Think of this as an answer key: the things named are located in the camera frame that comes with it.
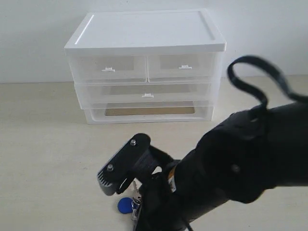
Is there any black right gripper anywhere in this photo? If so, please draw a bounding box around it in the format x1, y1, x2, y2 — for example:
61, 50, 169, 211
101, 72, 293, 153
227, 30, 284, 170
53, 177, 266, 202
134, 172, 192, 231

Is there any key bunch with blue tag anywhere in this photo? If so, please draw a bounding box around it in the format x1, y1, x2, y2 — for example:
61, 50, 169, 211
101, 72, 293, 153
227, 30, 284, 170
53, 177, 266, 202
117, 181, 142, 222

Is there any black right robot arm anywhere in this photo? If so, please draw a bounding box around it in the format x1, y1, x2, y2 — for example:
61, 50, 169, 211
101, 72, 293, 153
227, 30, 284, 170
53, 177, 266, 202
135, 103, 308, 231

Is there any white plastic drawer cabinet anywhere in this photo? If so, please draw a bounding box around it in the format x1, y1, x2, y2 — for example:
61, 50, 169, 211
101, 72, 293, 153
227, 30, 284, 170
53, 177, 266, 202
64, 9, 227, 125

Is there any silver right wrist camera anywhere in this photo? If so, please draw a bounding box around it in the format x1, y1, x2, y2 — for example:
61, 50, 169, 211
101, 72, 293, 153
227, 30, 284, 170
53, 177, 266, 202
97, 133, 178, 196

